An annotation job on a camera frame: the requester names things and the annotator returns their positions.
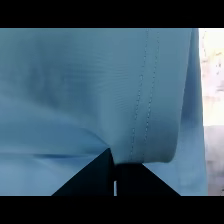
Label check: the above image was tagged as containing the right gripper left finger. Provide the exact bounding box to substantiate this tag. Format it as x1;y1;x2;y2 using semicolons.
51;147;115;197

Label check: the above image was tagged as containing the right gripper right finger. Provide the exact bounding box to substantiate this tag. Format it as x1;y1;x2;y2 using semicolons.
116;161;181;197

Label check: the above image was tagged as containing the light blue shirt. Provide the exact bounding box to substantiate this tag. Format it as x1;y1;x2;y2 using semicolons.
0;28;210;197

